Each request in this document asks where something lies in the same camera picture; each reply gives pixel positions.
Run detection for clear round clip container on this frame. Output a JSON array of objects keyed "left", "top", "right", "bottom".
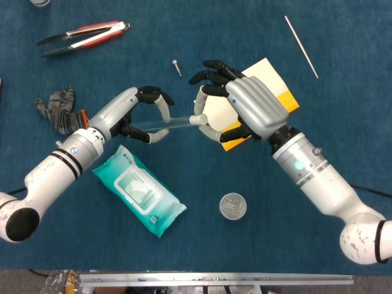
[{"left": 219, "top": 192, "right": 247, "bottom": 221}]

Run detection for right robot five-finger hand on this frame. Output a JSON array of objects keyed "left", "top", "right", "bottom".
[{"left": 189, "top": 59, "right": 290, "bottom": 144}]

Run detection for red steel kitchen tongs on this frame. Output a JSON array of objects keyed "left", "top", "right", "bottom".
[{"left": 36, "top": 20, "right": 131, "bottom": 58}]

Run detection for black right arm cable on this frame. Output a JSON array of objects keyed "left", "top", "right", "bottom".
[{"left": 350, "top": 183, "right": 392, "bottom": 198}]

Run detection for white orange Lexicon booklet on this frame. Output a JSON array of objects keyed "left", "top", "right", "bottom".
[{"left": 200, "top": 58, "right": 300, "bottom": 153}]

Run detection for blue table cloth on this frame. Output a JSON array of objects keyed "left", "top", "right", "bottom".
[{"left": 0, "top": 0, "right": 392, "bottom": 275}]

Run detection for aluminium rail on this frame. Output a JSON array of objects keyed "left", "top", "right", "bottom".
[{"left": 80, "top": 271, "right": 355, "bottom": 287}]

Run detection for crumpled clear plastic bag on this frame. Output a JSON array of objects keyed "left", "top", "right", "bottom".
[{"left": 44, "top": 269, "right": 82, "bottom": 294}]

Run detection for thin white rod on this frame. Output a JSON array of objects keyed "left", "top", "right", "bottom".
[{"left": 284, "top": 15, "right": 319, "bottom": 79}]

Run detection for grey knit work glove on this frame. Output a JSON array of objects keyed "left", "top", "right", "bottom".
[{"left": 35, "top": 86, "right": 90, "bottom": 135}]

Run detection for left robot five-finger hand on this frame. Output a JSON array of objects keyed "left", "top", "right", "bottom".
[{"left": 88, "top": 85, "right": 175, "bottom": 145}]

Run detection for small white cap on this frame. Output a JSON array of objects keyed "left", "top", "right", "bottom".
[{"left": 189, "top": 114, "right": 209, "bottom": 126}]

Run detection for clear glass test tube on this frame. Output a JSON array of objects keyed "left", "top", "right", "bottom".
[{"left": 130, "top": 115, "right": 194, "bottom": 134}]

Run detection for teal wet wipes pack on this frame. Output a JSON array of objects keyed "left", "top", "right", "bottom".
[{"left": 92, "top": 144, "right": 187, "bottom": 239}]

